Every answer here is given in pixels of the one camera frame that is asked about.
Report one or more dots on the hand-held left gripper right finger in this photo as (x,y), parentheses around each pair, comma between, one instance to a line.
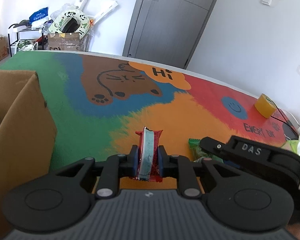
(161,162)

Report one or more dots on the short white perforated board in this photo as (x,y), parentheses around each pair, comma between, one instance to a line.
(106,8)

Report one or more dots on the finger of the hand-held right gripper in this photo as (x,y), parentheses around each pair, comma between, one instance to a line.
(212,147)

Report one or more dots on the white plastic shopping bag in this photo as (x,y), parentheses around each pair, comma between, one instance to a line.
(27,47)

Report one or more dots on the brown shipping cardboard box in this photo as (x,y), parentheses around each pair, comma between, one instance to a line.
(65,42)

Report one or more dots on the grey door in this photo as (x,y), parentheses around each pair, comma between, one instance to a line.
(170,25)

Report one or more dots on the yellow tape roll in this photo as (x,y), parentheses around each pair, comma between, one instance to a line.
(264,106)

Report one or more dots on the blue plastic bag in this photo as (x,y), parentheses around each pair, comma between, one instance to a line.
(38,14)

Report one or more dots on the panda print potty seat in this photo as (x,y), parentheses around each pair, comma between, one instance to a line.
(83,22)

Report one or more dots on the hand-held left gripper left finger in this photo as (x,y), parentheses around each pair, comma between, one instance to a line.
(134,161)

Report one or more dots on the green snack packet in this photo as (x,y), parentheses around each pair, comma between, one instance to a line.
(195,148)

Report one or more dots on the white light switch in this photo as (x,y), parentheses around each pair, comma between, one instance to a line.
(267,0)

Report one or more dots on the red snack packet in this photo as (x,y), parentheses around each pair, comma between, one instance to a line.
(148,152)

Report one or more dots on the black shoe rack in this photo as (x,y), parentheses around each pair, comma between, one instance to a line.
(11,37)

